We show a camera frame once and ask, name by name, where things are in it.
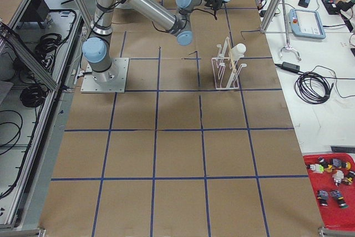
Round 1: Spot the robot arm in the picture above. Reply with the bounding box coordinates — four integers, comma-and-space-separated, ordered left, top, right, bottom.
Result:
82, 0, 230, 83

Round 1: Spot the coiled black cable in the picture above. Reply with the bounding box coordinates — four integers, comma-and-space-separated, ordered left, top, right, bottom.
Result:
294, 65, 337, 105

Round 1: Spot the white ikea cup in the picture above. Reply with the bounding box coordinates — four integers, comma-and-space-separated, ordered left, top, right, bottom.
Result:
230, 43, 246, 61

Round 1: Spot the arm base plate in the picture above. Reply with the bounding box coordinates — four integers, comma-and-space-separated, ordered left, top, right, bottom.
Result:
81, 58, 129, 93

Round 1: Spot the black power adapter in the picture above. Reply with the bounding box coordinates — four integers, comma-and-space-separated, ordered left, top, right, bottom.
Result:
281, 62, 300, 73

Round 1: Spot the teach pendant tablet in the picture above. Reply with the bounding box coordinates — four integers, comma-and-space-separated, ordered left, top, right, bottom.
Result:
288, 9, 326, 39

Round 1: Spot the grabber reach tool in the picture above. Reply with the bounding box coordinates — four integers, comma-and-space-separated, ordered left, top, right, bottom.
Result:
280, 0, 301, 62

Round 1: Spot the red parts tray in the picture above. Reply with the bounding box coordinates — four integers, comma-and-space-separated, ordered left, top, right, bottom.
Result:
303, 153, 354, 231

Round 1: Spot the black smartphone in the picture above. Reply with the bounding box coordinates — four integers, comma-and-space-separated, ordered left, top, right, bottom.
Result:
298, 0, 311, 8

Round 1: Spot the white wire cup rack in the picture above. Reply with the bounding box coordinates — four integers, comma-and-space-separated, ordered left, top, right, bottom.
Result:
211, 37, 247, 90

